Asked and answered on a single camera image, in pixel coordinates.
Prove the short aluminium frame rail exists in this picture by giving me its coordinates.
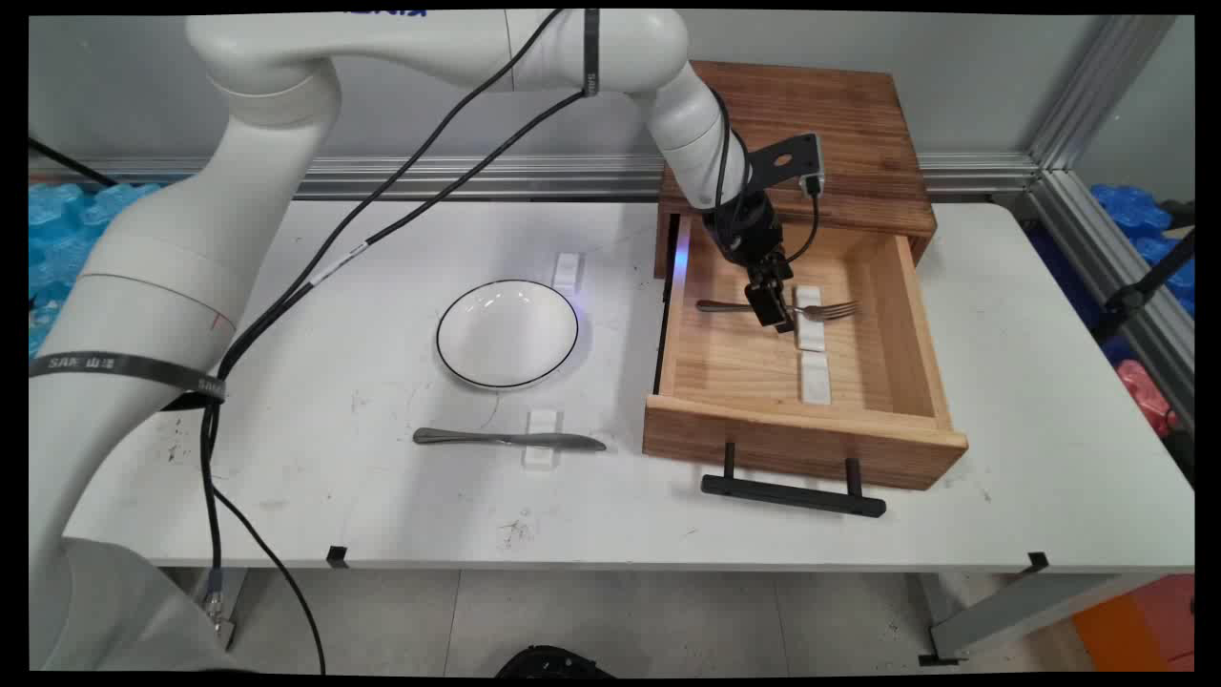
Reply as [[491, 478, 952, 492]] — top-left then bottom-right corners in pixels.
[[1011, 170, 1195, 430]]

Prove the red plastic bag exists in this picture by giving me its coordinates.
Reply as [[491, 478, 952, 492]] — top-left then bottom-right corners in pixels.
[[1116, 359, 1179, 438]]

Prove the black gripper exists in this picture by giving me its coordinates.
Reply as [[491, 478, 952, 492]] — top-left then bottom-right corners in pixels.
[[704, 191, 798, 335]]

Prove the white bowl with black rim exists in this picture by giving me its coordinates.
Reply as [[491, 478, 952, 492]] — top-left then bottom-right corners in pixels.
[[436, 279, 580, 391]]

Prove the grey metal table leg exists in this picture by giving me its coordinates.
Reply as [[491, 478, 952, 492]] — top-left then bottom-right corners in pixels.
[[919, 571, 1160, 666], [196, 569, 249, 650]]

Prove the orange box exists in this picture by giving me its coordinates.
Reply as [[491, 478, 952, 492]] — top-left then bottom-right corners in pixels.
[[1071, 574, 1195, 673]]

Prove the blue plastic bag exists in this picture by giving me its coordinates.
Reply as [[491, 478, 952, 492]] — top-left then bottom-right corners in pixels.
[[1090, 183, 1195, 316], [29, 181, 163, 356]]

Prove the black drawer handle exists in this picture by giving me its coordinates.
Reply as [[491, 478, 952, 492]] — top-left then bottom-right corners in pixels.
[[701, 442, 887, 519]]

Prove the black tripod stand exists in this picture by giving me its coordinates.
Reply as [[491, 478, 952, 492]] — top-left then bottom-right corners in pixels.
[[1090, 229, 1195, 344]]

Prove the metal table knife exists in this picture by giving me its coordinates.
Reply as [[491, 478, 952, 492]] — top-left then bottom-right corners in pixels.
[[412, 427, 608, 452]]

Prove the metal fork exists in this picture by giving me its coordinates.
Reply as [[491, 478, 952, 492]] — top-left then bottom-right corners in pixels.
[[695, 299, 859, 323]]

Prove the dark wooden cabinet box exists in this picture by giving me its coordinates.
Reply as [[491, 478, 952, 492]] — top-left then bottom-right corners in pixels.
[[653, 60, 939, 281]]

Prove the black arm cable white tag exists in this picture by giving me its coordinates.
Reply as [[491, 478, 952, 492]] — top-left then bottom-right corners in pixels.
[[200, 88, 590, 621]]

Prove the upright aluminium frame post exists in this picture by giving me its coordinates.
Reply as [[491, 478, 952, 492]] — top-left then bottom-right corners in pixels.
[[1025, 14, 1179, 173]]

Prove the long aluminium frame rail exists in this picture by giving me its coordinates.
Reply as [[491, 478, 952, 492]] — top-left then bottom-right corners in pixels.
[[29, 151, 1041, 203]]

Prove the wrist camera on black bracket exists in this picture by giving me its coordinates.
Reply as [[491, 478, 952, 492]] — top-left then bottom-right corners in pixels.
[[749, 134, 824, 198]]

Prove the black printed strap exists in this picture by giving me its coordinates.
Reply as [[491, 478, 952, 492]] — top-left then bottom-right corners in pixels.
[[29, 353, 228, 404], [582, 10, 602, 96]]

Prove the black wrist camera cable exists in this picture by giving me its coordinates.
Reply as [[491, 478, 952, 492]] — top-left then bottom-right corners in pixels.
[[706, 86, 823, 268]]

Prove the black rounded base object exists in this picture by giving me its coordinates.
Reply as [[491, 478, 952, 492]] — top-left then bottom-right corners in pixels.
[[496, 646, 616, 678]]

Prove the light wooden drawer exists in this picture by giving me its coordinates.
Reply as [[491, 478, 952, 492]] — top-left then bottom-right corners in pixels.
[[642, 215, 970, 491]]

